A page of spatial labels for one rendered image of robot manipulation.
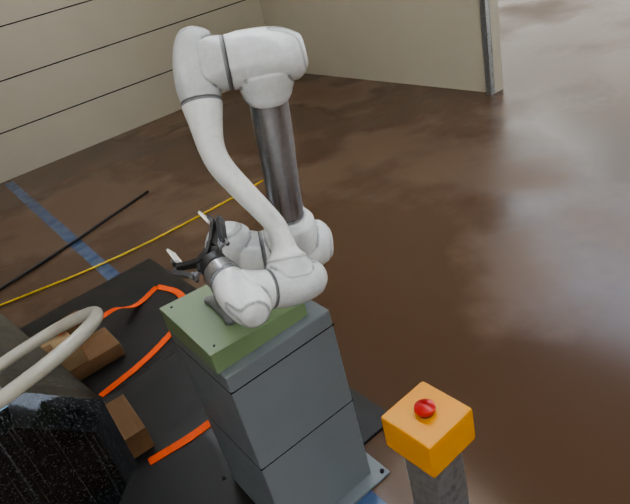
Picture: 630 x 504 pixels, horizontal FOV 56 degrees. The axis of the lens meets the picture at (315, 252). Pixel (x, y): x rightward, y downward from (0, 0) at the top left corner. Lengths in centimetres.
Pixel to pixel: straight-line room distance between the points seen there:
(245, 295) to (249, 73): 52
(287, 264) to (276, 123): 37
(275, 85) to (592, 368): 187
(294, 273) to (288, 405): 63
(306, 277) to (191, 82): 54
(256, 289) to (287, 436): 77
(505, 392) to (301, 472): 97
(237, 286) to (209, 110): 42
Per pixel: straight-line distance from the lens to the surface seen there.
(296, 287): 145
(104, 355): 347
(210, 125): 146
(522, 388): 270
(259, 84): 149
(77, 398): 224
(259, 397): 188
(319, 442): 215
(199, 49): 149
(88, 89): 765
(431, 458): 110
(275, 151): 160
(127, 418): 289
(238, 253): 177
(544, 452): 248
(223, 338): 181
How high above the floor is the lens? 191
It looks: 30 degrees down
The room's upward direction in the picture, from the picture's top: 14 degrees counter-clockwise
